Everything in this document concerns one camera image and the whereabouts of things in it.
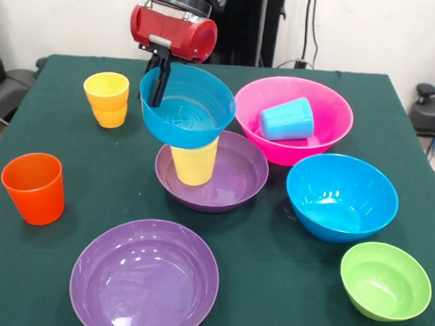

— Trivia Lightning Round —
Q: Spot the large blue bowl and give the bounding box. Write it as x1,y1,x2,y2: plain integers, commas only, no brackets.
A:
282,151,401,248

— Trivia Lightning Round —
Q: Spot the pink bowl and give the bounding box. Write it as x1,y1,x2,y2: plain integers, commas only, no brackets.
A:
231,74,356,170

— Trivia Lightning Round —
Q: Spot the pale yellow translucent cup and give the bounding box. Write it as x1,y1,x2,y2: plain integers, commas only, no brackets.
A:
168,134,219,187

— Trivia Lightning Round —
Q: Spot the green bowl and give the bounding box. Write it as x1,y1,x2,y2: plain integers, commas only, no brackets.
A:
337,240,435,324

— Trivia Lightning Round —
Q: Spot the blue cup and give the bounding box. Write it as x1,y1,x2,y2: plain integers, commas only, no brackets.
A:
259,95,316,143

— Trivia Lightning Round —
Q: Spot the small blue patterned bowl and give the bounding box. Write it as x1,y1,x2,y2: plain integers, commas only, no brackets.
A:
136,61,239,152

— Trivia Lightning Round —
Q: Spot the amber yellow cup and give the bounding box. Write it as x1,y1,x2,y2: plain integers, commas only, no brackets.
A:
89,100,129,131

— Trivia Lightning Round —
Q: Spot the black pedestal leg with caster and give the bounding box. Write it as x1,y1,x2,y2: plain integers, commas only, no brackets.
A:
406,82,435,163
0,55,47,128

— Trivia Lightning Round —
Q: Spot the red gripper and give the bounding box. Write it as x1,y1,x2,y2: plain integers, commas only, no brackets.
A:
125,4,220,112

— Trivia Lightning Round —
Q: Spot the dark green table cloth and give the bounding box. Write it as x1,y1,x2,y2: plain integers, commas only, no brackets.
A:
0,51,435,326

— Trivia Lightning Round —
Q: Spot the black wall cable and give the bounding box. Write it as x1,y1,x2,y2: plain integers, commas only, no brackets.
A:
301,0,314,63
309,0,322,69

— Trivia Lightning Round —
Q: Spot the purple bowl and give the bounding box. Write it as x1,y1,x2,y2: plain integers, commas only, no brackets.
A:
152,126,272,216
67,214,223,326

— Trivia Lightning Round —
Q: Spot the orange cup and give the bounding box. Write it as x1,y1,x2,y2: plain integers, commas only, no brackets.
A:
0,150,68,228

